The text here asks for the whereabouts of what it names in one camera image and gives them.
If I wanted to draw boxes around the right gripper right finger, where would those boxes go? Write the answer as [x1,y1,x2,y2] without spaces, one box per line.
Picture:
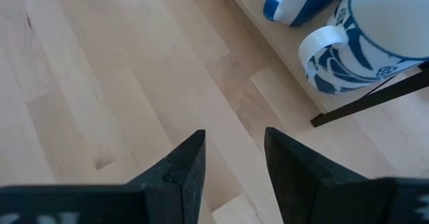
[263,127,429,224]

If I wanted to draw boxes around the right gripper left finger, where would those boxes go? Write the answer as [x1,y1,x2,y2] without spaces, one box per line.
[0,129,206,224]

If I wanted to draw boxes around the white mug blue geometric pattern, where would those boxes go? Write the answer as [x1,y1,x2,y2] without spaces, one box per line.
[297,0,429,95]

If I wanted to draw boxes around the blue mug white flowers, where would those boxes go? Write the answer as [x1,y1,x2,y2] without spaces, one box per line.
[263,0,351,27]

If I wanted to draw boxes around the wooden shelf black metal frame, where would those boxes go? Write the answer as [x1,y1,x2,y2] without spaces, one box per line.
[219,0,429,128]

